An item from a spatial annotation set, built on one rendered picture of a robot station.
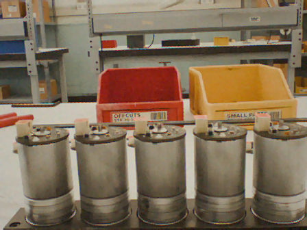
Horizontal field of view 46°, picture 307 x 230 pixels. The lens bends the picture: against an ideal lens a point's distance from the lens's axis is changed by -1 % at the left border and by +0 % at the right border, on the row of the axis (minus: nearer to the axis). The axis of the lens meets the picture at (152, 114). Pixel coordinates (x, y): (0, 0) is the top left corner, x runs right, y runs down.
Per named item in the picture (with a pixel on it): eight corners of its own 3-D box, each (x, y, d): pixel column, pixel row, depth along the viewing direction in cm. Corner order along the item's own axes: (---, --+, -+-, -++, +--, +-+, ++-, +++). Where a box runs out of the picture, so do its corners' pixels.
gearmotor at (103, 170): (129, 241, 17) (123, 137, 16) (77, 242, 17) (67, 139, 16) (133, 216, 19) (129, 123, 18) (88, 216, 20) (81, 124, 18)
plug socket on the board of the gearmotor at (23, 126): (32, 137, 17) (31, 123, 17) (14, 137, 17) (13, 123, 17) (38, 132, 18) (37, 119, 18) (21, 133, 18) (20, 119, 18)
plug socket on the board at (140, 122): (151, 134, 17) (151, 120, 17) (133, 134, 17) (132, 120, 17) (152, 129, 18) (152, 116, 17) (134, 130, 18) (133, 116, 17)
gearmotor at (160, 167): (188, 241, 17) (186, 136, 16) (136, 241, 17) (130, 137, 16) (186, 215, 19) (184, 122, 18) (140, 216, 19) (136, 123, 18)
